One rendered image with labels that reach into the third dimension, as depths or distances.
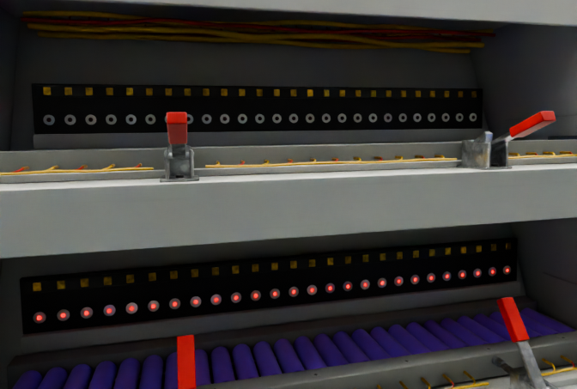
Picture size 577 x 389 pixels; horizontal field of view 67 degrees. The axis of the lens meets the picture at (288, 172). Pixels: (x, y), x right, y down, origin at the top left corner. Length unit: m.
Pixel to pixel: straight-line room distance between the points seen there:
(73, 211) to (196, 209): 0.08
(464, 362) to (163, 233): 0.28
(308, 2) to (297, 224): 0.20
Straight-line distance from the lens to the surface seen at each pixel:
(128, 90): 0.52
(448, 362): 0.44
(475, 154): 0.43
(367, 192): 0.35
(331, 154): 0.39
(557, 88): 0.60
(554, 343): 0.50
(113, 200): 0.32
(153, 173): 0.37
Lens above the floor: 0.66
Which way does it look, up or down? 15 degrees up
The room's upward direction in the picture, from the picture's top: 6 degrees counter-clockwise
